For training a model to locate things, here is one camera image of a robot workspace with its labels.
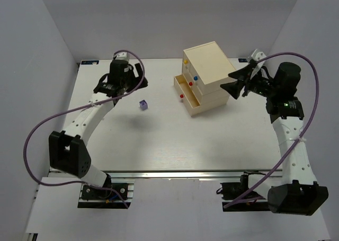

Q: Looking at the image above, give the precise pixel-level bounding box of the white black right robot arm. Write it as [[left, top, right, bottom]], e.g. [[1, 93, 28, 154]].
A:
[[217, 62, 328, 216]]

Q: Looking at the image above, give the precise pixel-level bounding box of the cream plastic drawer cabinet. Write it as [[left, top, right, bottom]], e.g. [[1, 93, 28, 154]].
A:
[[180, 41, 235, 114]]

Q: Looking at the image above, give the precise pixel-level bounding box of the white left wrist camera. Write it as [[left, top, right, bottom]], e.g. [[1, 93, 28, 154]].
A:
[[112, 51, 130, 62]]

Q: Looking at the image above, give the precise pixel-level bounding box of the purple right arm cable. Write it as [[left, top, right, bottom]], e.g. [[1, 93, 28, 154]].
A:
[[224, 51, 318, 209]]

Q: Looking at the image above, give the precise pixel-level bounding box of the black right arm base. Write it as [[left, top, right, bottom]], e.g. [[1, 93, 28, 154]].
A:
[[216, 171, 269, 212]]

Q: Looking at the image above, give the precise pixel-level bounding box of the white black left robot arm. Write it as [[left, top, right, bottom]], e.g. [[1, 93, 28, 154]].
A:
[[48, 59, 148, 189]]

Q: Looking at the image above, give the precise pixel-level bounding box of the black table label left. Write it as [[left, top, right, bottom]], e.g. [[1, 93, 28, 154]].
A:
[[81, 60, 99, 65]]

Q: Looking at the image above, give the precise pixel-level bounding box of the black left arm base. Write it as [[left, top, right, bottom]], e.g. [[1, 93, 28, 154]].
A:
[[77, 181, 134, 209]]

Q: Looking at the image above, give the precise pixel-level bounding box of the black table label right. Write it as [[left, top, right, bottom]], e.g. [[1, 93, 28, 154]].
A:
[[238, 58, 250, 63]]

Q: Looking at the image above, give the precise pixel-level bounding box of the black table label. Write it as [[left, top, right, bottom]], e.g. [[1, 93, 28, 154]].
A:
[[81, 60, 99, 65], [238, 58, 250, 63]]

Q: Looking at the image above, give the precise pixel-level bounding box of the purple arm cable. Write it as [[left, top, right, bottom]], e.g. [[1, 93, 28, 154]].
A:
[[23, 49, 146, 209], [224, 51, 318, 209]]

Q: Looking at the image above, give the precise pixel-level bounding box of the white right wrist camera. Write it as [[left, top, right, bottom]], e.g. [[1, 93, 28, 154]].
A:
[[247, 49, 267, 77]]

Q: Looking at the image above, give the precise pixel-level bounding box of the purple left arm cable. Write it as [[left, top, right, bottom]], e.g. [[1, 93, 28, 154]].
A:
[[23, 49, 146, 209]]

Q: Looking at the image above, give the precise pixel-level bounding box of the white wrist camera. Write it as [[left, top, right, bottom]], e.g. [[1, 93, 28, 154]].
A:
[[112, 51, 130, 62], [247, 49, 267, 77]]

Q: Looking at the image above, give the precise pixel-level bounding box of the purple square lego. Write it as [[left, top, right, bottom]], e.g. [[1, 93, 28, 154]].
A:
[[139, 100, 148, 111]]

